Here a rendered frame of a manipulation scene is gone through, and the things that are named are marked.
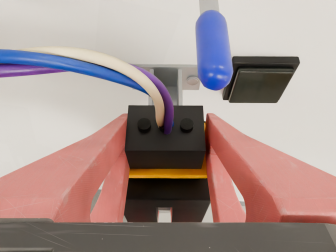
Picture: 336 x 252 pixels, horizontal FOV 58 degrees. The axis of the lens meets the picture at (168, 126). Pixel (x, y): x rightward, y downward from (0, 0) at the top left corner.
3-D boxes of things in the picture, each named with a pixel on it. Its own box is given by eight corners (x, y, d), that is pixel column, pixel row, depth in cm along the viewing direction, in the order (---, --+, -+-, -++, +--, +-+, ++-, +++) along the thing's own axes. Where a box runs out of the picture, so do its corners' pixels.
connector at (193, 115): (138, 153, 16) (135, 189, 15) (127, 101, 12) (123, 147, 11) (194, 153, 16) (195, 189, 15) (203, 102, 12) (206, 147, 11)
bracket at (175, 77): (132, 87, 21) (127, 153, 18) (128, 63, 19) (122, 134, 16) (199, 87, 21) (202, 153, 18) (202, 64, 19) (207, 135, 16)
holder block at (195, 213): (133, 163, 20) (129, 226, 18) (122, 119, 15) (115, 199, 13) (197, 163, 20) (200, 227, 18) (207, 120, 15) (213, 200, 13)
